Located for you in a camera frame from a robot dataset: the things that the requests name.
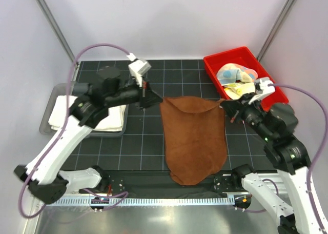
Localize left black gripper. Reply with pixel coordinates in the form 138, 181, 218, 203
105, 75, 163, 111

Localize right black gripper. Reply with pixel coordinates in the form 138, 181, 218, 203
220, 92, 276, 143

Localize large white towel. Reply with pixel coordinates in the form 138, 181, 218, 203
48, 95, 127, 132

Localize brown towel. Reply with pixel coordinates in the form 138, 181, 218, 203
159, 96, 228, 186

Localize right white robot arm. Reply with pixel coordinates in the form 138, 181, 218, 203
220, 94, 327, 233

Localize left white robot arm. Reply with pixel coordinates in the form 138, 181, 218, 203
14, 64, 162, 205

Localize patterned white cloth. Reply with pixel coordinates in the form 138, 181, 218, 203
216, 63, 258, 100

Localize red plastic bin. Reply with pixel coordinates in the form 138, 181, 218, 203
203, 46, 289, 111

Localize clear plastic tray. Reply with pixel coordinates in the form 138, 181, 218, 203
39, 82, 129, 138

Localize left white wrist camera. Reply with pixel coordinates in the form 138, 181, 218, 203
127, 53, 151, 87

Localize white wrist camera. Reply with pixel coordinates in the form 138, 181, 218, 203
248, 77, 275, 104
127, 53, 151, 87

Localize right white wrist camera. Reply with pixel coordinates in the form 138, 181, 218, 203
248, 77, 275, 104

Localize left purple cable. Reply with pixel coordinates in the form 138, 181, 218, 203
18, 43, 130, 219

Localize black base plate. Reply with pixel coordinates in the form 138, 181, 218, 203
78, 169, 262, 196

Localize slotted metal rail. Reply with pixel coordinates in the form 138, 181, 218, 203
50, 196, 235, 207

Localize right aluminium frame post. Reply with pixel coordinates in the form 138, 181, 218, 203
257, 0, 297, 62

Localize aluminium frame post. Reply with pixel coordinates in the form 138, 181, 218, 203
35, 0, 75, 62
257, 0, 297, 62

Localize left aluminium frame post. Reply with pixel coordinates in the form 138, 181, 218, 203
35, 0, 75, 62

